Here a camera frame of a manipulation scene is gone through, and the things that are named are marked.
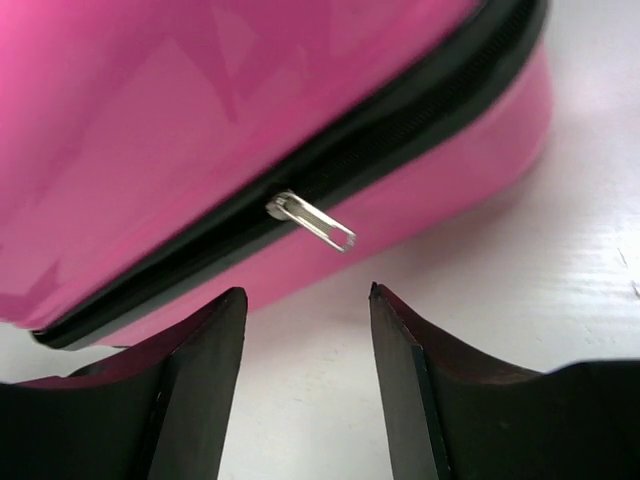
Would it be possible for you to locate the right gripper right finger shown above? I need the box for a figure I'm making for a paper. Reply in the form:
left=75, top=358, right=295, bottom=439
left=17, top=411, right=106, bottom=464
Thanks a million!
left=369, top=284, right=639, bottom=479

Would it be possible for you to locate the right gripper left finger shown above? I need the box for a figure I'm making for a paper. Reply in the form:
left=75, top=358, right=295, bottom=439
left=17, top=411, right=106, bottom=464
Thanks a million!
left=1, top=287, right=248, bottom=479

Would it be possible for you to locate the pink hard-shell suitcase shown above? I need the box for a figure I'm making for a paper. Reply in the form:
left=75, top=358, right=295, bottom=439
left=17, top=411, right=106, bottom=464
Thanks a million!
left=1, top=1, right=552, bottom=349

